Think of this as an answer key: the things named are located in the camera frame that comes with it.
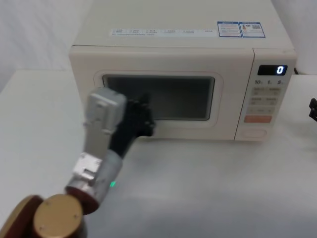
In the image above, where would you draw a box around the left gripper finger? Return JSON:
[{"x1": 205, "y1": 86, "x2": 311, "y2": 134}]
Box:
[
  {"x1": 145, "y1": 109, "x2": 157, "y2": 137},
  {"x1": 133, "y1": 92, "x2": 151, "y2": 112}
]

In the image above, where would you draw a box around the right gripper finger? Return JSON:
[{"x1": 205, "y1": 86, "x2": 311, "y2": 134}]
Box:
[{"x1": 309, "y1": 98, "x2": 317, "y2": 122}]

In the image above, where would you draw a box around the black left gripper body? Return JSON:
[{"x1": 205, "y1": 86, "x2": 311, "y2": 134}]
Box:
[{"x1": 109, "y1": 100, "x2": 149, "y2": 159}]

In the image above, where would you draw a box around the oven control panel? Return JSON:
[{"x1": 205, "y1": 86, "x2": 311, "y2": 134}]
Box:
[{"x1": 235, "y1": 48, "x2": 298, "y2": 142}]

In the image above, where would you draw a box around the cream microwave oven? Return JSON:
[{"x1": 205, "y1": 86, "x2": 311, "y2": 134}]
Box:
[{"x1": 68, "y1": 0, "x2": 298, "y2": 142}]

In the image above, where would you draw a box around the white table cloth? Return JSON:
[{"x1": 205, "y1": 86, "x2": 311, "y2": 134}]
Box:
[{"x1": 0, "y1": 70, "x2": 317, "y2": 238}]

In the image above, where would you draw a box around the white curtain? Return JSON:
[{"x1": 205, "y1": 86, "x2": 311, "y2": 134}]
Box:
[{"x1": 0, "y1": 0, "x2": 317, "y2": 75}]

